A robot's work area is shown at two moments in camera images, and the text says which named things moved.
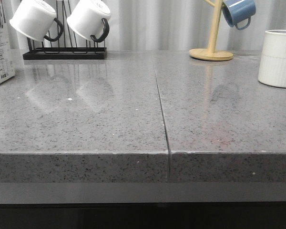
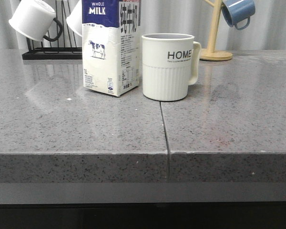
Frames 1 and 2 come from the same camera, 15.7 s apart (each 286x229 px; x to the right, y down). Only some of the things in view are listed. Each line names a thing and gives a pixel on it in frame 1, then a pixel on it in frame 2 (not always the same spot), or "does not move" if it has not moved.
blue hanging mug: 236,11 does not move
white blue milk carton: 2,65 → 110,33
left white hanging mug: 34,19 does not move
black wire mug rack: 64,53 does not move
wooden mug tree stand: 210,54 does not move
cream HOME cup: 277,66 → 170,63
